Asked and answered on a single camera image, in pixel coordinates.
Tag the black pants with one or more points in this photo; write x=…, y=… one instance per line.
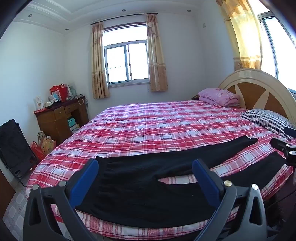
x=129, y=190

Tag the folded pink blanket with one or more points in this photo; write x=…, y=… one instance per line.
x=219, y=97

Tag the red bag on floor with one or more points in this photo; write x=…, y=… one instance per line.
x=37, y=151

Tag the beige curtain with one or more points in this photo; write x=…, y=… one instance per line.
x=99, y=81
x=157, y=68

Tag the left beige curtain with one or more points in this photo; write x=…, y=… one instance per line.
x=99, y=81

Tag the cream wooden headboard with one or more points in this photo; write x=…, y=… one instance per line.
x=260, y=90

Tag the red plaid bed cover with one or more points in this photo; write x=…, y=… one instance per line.
x=137, y=129

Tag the red gift bag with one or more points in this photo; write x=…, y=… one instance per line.
x=61, y=91

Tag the striped pillow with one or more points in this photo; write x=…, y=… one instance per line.
x=270, y=120

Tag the white card on desk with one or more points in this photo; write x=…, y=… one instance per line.
x=39, y=103

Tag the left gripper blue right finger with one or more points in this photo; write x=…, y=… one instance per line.
x=250, y=220

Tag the yellow side curtain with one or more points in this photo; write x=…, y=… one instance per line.
x=244, y=33

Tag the far window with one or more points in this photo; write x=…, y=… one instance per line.
x=126, y=54

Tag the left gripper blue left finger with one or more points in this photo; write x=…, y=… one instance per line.
x=40, y=223

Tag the right beige curtain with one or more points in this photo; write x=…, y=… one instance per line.
x=157, y=68

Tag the side window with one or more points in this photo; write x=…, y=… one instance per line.
x=278, y=50

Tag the brown wooden desk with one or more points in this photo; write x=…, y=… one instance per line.
x=54, y=121

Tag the patterned paper bag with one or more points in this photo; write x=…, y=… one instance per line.
x=47, y=145

